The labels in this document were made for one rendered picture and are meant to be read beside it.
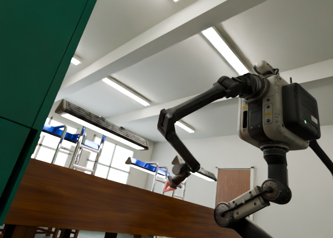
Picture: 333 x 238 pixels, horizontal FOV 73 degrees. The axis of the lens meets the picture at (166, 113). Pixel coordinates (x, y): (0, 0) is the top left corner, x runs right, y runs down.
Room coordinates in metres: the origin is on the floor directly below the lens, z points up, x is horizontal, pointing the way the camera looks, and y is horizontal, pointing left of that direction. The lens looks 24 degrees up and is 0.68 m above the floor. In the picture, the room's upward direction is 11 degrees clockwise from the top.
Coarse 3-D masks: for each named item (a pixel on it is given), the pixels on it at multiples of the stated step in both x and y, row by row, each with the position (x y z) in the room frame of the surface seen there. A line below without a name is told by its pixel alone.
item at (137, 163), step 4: (128, 160) 2.13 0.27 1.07; (132, 160) 2.14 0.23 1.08; (136, 160) 2.19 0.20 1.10; (128, 164) 2.16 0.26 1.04; (132, 164) 2.13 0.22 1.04; (136, 164) 2.17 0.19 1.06; (140, 164) 2.22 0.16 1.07; (144, 164) 2.27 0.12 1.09; (144, 168) 2.25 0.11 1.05; (148, 168) 2.29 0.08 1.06; (152, 168) 2.35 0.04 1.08; (160, 172) 2.43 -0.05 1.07; (164, 172) 2.50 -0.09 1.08; (168, 172) 2.57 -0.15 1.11; (164, 176) 2.48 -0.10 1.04
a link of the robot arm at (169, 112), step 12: (216, 84) 0.94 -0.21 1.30; (240, 84) 0.91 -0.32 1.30; (204, 96) 0.92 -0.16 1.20; (216, 96) 0.94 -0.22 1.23; (228, 96) 0.94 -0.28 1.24; (168, 108) 0.93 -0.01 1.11; (180, 108) 0.92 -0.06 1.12; (192, 108) 0.93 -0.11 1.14; (168, 120) 0.90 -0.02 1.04; (168, 132) 0.96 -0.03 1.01
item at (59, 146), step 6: (60, 126) 1.53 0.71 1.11; (66, 126) 1.49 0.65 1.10; (60, 138) 1.48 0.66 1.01; (84, 138) 1.59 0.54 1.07; (60, 144) 1.49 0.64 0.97; (66, 150) 1.54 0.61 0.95; (72, 150) 1.56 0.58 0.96; (54, 156) 1.48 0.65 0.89; (78, 156) 1.59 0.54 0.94; (54, 162) 1.49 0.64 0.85; (72, 168) 1.59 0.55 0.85
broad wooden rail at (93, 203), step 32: (32, 160) 0.72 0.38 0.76; (32, 192) 0.75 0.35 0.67; (64, 192) 0.82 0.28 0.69; (96, 192) 0.91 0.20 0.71; (128, 192) 1.02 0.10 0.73; (32, 224) 0.77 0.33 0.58; (64, 224) 0.84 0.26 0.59; (96, 224) 0.93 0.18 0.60; (128, 224) 1.05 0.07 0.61; (160, 224) 1.20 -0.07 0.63; (192, 224) 1.40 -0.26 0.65
